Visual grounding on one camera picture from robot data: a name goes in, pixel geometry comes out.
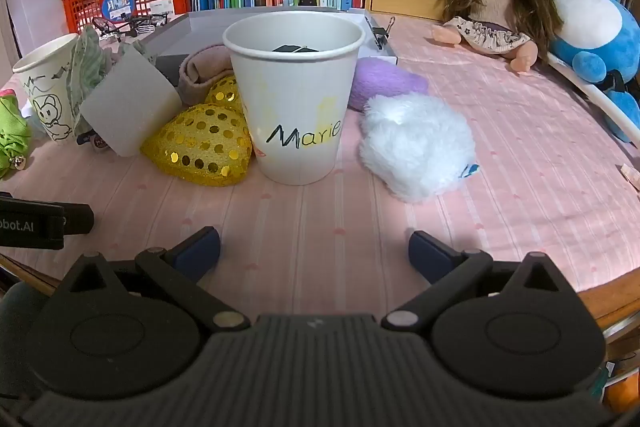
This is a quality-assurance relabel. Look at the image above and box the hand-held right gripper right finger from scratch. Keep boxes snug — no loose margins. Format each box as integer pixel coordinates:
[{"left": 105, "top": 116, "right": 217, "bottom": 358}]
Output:
[{"left": 381, "top": 230, "right": 581, "bottom": 332}]

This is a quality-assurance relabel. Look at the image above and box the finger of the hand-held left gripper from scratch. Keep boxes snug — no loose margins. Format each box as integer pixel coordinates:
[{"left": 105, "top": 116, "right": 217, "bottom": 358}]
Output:
[{"left": 63, "top": 203, "right": 95, "bottom": 236}]

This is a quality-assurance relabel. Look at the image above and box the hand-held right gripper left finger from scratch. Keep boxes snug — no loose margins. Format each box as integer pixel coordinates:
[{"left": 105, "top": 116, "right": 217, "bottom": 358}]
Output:
[{"left": 50, "top": 226, "right": 252, "bottom": 333}]

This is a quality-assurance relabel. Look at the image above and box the green scrunchie with bell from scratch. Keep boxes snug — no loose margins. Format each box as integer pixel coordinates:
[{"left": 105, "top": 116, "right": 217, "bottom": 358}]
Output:
[{"left": 0, "top": 89, "right": 32, "bottom": 180}]

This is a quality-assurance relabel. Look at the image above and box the purple plush toy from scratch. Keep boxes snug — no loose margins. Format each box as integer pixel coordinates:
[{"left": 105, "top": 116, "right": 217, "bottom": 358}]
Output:
[{"left": 347, "top": 58, "right": 430, "bottom": 112}]

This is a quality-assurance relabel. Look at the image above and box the pale pink cloth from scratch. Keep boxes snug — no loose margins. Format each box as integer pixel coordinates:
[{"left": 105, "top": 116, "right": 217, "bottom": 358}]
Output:
[{"left": 179, "top": 46, "right": 236, "bottom": 106}]

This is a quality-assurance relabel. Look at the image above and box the grey cardboard box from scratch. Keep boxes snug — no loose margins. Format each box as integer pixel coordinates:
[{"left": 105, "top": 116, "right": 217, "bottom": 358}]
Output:
[{"left": 117, "top": 8, "right": 399, "bottom": 88}]

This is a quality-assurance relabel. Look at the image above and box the white fluffy plush toy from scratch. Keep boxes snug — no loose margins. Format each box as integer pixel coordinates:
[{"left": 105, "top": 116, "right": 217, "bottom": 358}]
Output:
[{"left": 357, "top": 93, "right": 480, "bottom": 204}]

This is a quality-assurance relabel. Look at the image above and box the yellow sequin heart cushion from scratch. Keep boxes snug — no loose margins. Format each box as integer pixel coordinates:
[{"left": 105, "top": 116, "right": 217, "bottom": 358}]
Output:
[{"left": 140, "top": 74, "right": 254, "bottom": 188}]

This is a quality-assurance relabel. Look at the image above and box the paper cup with cartoon drawing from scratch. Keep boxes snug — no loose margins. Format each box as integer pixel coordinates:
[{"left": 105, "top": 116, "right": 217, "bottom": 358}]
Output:
[{"left": 12, "top": 33, "right": 83, "bottom": 146}]

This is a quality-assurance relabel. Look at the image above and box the white foam block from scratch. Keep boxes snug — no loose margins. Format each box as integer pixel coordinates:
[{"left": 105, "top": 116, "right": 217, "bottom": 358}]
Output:
[{"left": 80, "top": 43, "right": 183, "bottom": 158}]

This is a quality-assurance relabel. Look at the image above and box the green checked cloth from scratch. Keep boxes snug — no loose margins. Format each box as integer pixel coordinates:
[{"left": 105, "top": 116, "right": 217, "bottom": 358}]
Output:
[{"left": 67, "top": 26, "right": 114, "bottom": 132}]

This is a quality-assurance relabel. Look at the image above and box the white paper cup with writing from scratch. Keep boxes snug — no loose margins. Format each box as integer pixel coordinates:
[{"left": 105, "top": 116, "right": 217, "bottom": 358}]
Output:
[{"left": 222, "top": 10, "right": 367, "bottom": 186}]

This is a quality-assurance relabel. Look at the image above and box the miniature black bicycle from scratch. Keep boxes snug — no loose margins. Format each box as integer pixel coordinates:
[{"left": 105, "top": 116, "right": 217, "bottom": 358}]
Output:
[{"left": 92, "top": 12, "right": 169, "bottom": 39}]

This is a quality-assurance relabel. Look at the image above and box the white board sheet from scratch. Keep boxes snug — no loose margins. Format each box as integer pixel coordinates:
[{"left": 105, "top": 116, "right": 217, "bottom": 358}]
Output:
[{"left": 7, "top": 0, "right": 68, "bottom": 58}]

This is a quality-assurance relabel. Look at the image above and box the small pink object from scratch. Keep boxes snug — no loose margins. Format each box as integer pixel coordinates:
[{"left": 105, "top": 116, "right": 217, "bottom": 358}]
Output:
[{"left": 621, "top": 163, "right": 640, "bottom": 192}]

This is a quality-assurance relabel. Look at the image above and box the round blue label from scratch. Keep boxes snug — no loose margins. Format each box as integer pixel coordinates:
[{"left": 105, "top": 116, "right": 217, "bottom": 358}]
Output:
[{"left": 102, "top": 0, "right": 135, "bottom": 22}]

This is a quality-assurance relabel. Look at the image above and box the large black binder clip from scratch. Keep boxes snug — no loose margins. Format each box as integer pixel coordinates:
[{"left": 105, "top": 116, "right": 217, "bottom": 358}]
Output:
[{"left": 367, "top": 17, "right": 396, "bottom": 50}]

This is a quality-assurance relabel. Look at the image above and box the black binder clip in cup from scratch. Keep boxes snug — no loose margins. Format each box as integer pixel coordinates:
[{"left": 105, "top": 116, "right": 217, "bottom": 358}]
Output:
[{"left": 272, "top": 43, "right": 321, "bottom": 56}]

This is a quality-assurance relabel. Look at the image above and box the white curved board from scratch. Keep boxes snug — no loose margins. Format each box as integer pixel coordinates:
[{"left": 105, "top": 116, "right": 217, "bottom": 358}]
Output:
[{"left": 545, "top": 52, "right": 640, "bottom": 136}]

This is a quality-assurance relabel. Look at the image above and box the blue and white plush toy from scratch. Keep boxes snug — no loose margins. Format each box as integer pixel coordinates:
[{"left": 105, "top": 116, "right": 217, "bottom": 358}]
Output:
[{"left": 547, "top": 0, "right": 640, "bottom": 146}]

